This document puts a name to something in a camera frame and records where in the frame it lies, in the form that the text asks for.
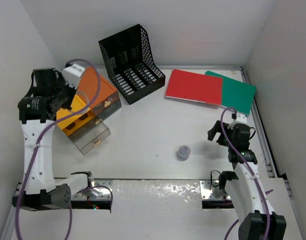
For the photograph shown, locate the green notebook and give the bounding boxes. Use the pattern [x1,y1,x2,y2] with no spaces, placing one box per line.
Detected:
[205,70,256,116]

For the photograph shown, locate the small clear jar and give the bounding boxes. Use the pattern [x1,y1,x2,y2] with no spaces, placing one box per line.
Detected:
[177,145,191,161]

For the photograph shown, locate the red notebook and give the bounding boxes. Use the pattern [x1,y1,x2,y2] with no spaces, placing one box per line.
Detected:
[165,69,223,106]

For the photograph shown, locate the clear brown small drawer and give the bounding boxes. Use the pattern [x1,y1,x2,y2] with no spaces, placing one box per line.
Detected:
[68,118,111,155]

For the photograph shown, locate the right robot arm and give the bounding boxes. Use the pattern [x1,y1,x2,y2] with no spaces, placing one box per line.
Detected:
[207,120,286,240]

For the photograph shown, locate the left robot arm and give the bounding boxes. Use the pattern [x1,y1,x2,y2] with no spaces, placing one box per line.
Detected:
[12,64,88,211]

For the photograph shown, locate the orange yellow drawer organizer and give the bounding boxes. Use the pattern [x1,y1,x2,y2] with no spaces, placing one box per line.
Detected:
[56,66,122,137]

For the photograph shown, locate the black mesh file rack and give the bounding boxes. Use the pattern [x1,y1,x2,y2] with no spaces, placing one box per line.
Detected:
[99,24,166,105]

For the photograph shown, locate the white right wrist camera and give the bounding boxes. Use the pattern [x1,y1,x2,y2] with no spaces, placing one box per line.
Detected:
[228,113,247,129]

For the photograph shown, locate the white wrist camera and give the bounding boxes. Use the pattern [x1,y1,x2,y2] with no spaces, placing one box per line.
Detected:
[228,113,247,129]
[62,63,86,90]

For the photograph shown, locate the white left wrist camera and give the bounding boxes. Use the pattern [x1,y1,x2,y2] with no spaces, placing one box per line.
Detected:
[62,63,86,90]

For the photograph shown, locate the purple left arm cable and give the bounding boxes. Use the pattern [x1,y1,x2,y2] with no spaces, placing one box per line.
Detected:
[15,58,113,240]

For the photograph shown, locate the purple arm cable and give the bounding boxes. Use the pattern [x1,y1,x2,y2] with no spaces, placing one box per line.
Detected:
[220,106,273,240]
[15,58,113,240]

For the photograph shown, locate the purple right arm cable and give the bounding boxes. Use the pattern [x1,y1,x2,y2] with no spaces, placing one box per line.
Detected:
[220,106,273,240]

